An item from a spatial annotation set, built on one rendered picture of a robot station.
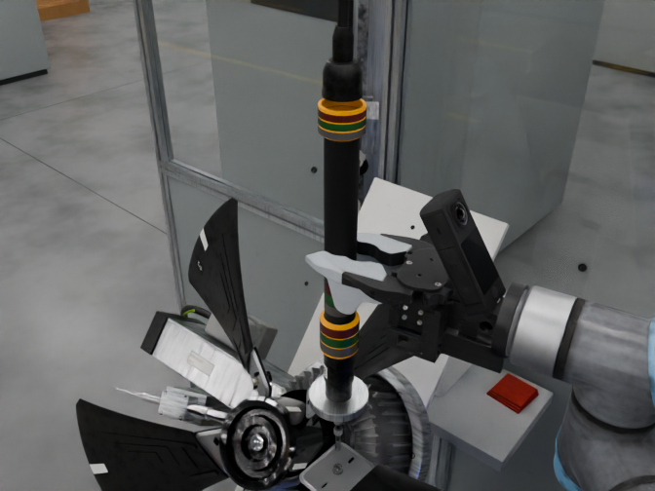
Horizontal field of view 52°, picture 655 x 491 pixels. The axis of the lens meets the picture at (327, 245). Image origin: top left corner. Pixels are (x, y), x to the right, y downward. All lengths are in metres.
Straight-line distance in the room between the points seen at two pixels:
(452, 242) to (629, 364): 0.17
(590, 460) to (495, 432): 0.79
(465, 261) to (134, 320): 2.64
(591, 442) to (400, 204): 0.63
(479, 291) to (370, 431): 0.44
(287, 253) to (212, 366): 0.79
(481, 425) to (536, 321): 0.85
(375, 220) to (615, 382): 0.66
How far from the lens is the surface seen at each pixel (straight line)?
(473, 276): 0.61
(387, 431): 1.02
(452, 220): 0.60
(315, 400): 0.79
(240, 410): 0.91
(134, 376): 2.87
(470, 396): 1.49
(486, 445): 1.41
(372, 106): 1.29
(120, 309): 3.24
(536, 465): 1.77
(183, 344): 1.21
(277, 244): 1.91
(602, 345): 0.60
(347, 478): 0.90
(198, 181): 2.08
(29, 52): 6.56
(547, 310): 0.60
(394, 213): 1.16
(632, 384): 0.60
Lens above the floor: 1.90
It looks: 32 degrees down
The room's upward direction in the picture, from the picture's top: straight up
